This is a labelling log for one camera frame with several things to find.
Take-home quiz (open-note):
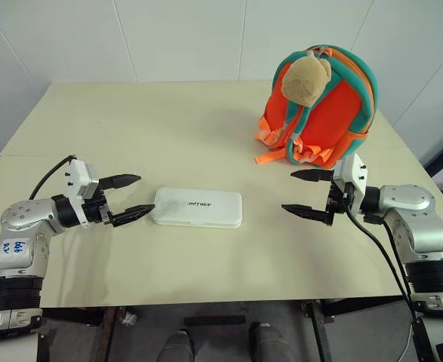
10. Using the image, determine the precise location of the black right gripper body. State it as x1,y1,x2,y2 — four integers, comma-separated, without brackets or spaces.
324,176,358,227

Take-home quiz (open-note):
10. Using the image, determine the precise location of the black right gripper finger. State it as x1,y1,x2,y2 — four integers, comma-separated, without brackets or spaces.
289,169,336,185
281,204,334,226

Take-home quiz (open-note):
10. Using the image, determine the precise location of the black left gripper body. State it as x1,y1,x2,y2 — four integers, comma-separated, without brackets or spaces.
80,187,115,229

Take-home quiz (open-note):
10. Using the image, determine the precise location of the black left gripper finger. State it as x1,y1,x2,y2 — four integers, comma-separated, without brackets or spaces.
99,173,143,191
111,204,155,229

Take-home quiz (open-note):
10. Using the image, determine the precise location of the orange and teal backpack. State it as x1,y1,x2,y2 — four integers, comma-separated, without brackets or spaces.
251,44,380,169

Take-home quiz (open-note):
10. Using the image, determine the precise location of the white rectangular case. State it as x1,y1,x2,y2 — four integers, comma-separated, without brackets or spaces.
152,186,244,229

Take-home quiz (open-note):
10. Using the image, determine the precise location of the tan plush toy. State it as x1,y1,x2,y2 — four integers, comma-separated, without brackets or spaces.
281,50,333,108

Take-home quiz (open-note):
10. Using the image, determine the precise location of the rusty metal table leg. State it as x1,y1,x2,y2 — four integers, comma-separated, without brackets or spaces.
304,299,334,362
97,305,118,362

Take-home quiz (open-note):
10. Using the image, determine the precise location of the black flat bar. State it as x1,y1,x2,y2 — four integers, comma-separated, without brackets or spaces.
183,315,247,327

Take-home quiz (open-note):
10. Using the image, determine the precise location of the dark rounded foot shape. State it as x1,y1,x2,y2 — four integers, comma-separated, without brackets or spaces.
155,329,192,362
248,321,297,362

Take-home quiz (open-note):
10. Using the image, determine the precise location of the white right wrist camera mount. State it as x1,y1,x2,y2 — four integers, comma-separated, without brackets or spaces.
333,153,370,213

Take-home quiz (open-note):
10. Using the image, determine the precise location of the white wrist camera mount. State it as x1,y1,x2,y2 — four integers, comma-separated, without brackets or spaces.
333,153,370,213
65,159,100,229

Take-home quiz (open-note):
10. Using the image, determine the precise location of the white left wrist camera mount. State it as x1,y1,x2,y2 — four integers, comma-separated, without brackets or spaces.
65,159,100,229

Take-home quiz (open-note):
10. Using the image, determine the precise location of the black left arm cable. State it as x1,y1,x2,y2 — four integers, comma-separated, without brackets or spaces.
28,154,75,201

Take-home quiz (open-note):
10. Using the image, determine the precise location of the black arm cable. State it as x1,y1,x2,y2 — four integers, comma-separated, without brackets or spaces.
28,154,75,201
342,188,415,316

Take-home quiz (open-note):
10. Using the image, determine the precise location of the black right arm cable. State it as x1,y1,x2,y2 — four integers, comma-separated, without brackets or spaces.
342,188,415,316

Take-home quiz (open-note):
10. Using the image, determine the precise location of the thin white cable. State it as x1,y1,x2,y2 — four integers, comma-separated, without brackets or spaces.
404,323,416,356

